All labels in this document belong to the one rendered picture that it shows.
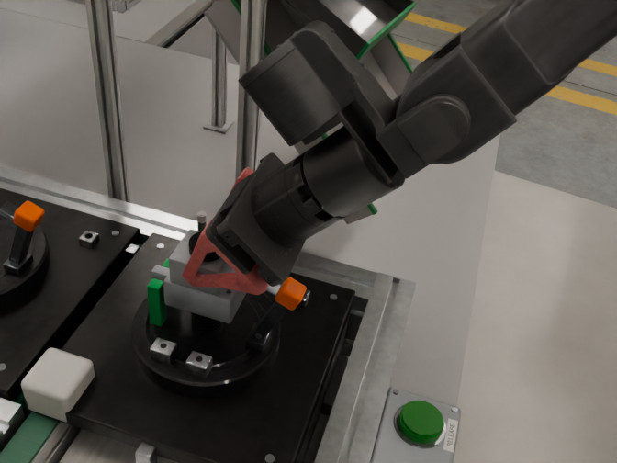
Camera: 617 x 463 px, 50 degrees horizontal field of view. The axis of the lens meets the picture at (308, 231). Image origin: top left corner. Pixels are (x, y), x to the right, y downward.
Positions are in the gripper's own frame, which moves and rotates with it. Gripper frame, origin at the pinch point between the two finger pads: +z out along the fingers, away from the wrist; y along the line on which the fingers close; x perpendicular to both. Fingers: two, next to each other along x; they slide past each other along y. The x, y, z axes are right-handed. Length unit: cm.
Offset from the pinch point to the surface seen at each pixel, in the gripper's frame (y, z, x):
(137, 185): -32.0, 32.6, -4.3
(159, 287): 1.6, 5.3, -0.4
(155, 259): -8.1, 14.2, 0.0
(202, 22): -105, 52, -16
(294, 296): 0.9, -5.0, 6.7
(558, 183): -201, 36, 121
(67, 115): -45, 45, -19
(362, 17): -27.1, -13.3, -4.1
